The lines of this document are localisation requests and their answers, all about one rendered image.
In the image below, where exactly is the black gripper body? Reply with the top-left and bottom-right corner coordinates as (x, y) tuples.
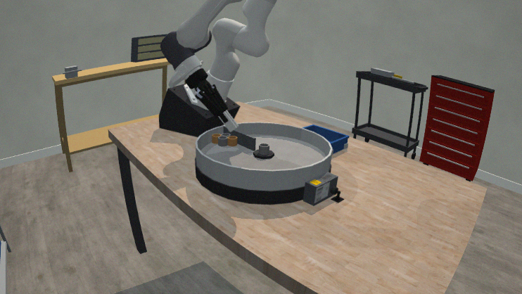
(186, 68), (209, 95)

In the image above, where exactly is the blue crate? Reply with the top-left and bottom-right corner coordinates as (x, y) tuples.
(303, 124), (350, 155)

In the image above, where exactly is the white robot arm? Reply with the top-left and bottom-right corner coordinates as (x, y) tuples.
(160, 0), (277, 103)

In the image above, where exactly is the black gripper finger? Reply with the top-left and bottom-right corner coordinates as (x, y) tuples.
(207, 83), (238, 127)
(195, 84), (237, 132)

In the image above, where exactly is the bronze bushing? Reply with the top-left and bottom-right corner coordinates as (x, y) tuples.
(212, 134), (222, 144)
(228, 136), (237, 146)

